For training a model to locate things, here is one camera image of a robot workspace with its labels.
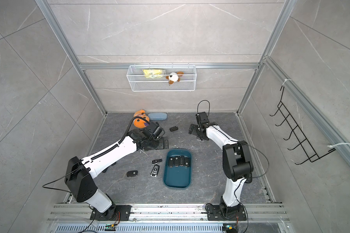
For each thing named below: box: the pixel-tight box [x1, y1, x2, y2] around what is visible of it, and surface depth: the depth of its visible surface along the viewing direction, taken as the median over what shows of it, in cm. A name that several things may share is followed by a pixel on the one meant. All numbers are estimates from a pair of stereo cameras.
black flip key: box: [168, 156, 175, 168], surface depth 92 cm
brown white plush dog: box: [165, 71, 185, 86], surface depth 87 cm
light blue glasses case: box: [147, 112, 168, 120], surface depth 117 cm
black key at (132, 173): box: [126, 170, 139, 177], surface depth 89 cm
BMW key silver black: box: [150, 164, 160, 178], surface depth 89 cm
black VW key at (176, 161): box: [174, 156, 180, 167], surface depth 92 cm
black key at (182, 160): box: [179, 155, 185, 167], surface depth 93 cm
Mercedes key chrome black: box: [151, 158, 163, 165], surface depth 92 cm
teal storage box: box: [162, 148, 193, 190], surface depth 91 cm
